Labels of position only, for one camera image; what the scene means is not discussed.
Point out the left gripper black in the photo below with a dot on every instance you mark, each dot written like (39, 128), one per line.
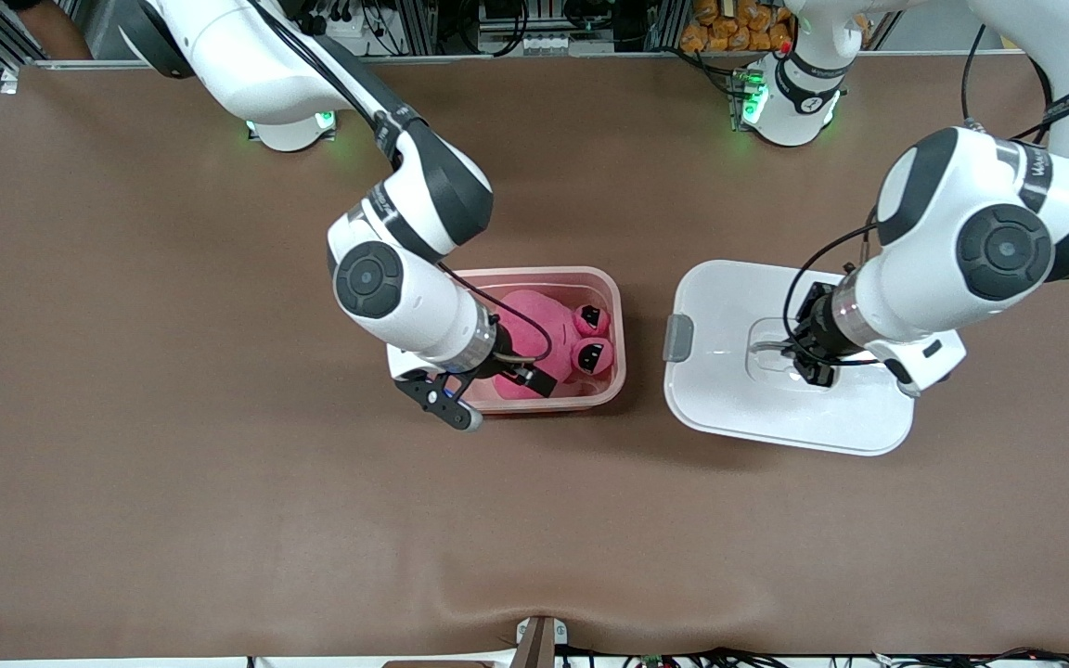
(815, 325)

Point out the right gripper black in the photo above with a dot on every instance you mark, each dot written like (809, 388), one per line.
(504, 353)

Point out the pink plush toy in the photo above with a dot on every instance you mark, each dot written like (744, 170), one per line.
(534, 320)

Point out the person forearm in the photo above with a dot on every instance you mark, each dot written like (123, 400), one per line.
(66, 32)

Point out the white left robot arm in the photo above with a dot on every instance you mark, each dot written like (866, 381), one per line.
(961, 232)

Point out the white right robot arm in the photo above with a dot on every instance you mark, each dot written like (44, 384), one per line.
(247, 56)

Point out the pink translucent plastic box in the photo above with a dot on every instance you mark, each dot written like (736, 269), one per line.
(616, 353)

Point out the bag of orange snacks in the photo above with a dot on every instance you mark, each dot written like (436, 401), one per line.
(729, 28)

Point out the white power strip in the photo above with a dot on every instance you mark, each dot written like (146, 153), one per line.
(544, 44)
(354, 37)

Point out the metal table edge bracket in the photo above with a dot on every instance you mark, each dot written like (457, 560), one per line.
(539, 645)

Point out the silver table edge rail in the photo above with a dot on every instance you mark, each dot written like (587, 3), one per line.
(590, 57)

